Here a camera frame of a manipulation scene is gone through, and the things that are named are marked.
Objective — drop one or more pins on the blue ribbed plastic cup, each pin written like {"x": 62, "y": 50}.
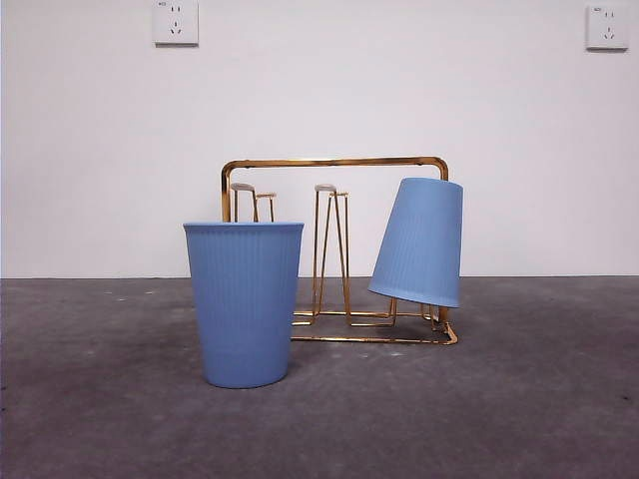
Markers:
{"x": 424, "y": 239}
{"x": 244, "y": 309}

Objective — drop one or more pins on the white wall socket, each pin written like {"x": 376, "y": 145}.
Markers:
{"x": 606, "y": 27}
{"x": 175, "y": 22}

